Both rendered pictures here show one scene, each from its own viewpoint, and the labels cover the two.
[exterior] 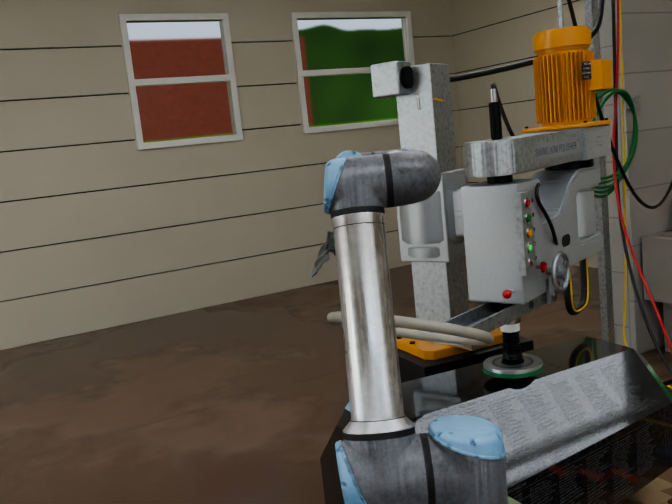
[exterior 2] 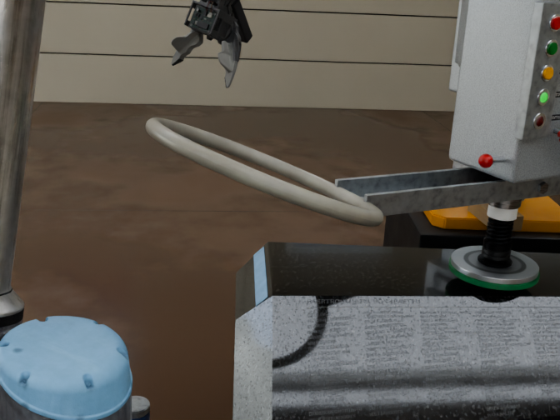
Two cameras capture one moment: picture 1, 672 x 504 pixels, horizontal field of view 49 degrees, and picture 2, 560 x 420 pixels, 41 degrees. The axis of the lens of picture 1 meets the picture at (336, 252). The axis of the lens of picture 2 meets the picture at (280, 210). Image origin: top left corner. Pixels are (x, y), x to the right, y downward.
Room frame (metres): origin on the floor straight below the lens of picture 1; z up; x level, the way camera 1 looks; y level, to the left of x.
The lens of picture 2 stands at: (0.81, -0.72, 1.59)
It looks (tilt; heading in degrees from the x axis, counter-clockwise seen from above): 19 degrees down; 21
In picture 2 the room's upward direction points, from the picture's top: 3 degrees clockwise
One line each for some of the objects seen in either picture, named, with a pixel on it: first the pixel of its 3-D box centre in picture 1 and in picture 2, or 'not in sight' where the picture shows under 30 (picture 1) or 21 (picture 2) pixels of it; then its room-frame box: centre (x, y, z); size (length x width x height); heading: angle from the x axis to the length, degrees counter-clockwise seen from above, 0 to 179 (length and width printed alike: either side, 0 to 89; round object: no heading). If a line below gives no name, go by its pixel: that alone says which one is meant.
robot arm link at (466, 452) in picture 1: (463, 464); (61, 404); (1.43, -0.22, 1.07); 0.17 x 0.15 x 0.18; 90
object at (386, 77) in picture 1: (392, 79); not in sight; (3.44, -0.34, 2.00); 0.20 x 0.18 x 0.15; 24
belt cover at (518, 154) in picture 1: (538, 153); not in sight; (2.88, -0.83, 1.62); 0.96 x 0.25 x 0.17; 141
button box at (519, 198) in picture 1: (524, 233); (542, 72); (2.48, -0.65, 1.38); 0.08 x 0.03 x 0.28; 141
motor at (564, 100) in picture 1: (567, 79); not in sight; (3.11, -1.03, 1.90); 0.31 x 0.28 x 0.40; 51
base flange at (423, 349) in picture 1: (444, 334); (485, 201); (3.49, -0.48, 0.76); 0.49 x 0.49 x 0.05; 24
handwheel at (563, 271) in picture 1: (551, 271); not in sight; (2.63, -0.77, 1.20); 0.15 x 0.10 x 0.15; 141
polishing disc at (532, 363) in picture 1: (512, 363); (494, 263); (2.61, -0.60, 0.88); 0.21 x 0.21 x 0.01
